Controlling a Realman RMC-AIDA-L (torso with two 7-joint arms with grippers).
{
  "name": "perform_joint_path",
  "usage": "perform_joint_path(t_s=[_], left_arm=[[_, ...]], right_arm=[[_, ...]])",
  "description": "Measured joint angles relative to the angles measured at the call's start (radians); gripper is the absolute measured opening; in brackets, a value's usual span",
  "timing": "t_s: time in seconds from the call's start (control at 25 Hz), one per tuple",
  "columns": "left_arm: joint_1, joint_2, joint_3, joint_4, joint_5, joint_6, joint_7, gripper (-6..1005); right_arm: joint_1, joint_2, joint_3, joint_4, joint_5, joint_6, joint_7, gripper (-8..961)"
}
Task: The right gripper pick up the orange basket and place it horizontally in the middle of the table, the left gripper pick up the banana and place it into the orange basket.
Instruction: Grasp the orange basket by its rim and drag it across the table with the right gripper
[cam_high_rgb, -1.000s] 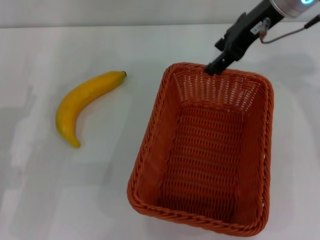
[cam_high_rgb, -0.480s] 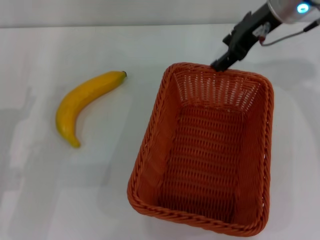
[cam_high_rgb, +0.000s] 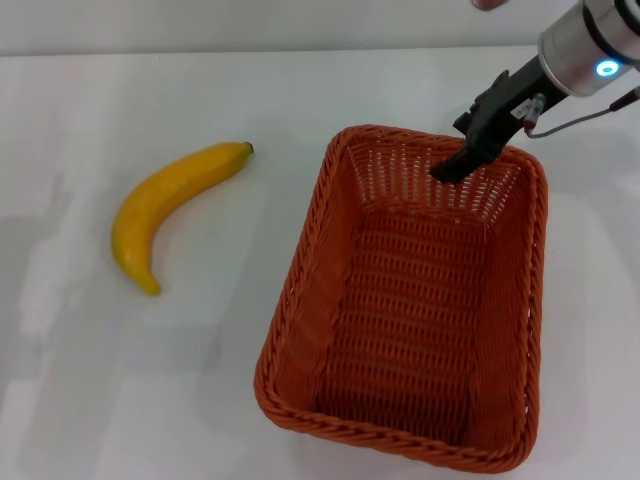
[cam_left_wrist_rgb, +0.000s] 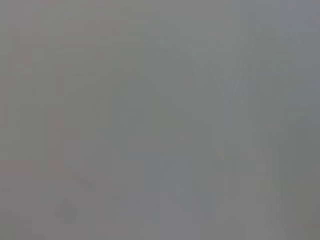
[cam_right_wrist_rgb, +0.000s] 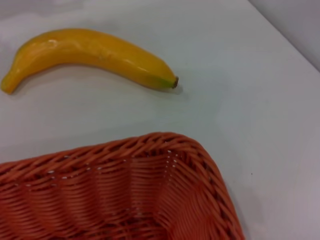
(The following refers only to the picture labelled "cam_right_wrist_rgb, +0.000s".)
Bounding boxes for orange woven plastic basket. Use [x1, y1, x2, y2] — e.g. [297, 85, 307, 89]
[0, 131, 247, 240]

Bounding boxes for yellow plastic banana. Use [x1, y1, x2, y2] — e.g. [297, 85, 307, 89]
[0, 28, 180, 95]

